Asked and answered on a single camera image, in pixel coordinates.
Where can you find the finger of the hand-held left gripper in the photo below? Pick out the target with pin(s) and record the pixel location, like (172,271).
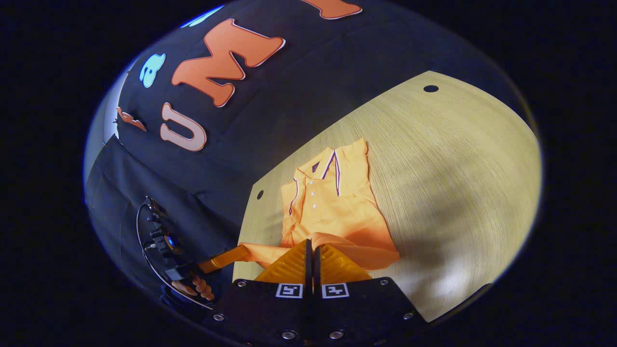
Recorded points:
(224,259)

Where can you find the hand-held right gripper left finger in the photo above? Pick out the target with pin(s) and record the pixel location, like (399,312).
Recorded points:
(270,313)

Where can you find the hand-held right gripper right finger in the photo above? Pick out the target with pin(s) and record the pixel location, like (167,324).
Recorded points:
(356,313)

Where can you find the orange polo T-shirt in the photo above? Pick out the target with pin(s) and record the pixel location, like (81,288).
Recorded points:
(337,212)

